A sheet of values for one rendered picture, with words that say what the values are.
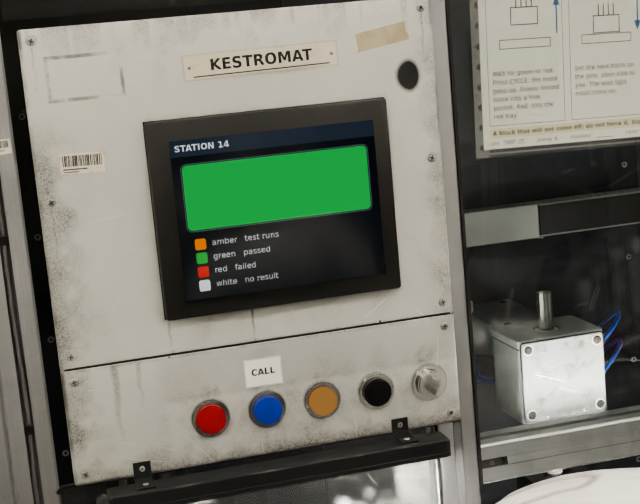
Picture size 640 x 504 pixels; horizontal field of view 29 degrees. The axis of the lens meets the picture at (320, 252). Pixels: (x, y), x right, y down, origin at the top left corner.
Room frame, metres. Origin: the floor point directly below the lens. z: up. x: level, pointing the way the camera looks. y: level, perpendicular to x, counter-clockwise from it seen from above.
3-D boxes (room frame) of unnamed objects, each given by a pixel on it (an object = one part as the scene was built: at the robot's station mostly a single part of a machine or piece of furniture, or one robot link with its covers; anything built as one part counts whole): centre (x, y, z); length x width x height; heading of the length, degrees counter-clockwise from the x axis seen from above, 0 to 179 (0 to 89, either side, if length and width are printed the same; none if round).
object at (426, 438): (1.25, 0.06, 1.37); 0.36 x 0.04 x 0.04; 104
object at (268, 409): (1.27, 0.07, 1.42); 0.03 x 0.02 x 0.03; 104
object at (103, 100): (1.38, 0.09, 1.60); 0.42 x 0.29 x 0.46; 104
